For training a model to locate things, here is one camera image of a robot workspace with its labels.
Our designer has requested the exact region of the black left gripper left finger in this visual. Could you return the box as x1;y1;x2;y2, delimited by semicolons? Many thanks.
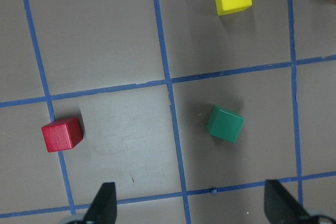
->
82;182;117;224

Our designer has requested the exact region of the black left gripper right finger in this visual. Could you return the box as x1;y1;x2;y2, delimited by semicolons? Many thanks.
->
264;179;310;223

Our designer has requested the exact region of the red wooden block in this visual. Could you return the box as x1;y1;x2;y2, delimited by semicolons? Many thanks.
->
41;117;83;153

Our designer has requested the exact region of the green wooden block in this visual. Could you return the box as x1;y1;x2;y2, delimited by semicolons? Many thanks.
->
206;105;245;143

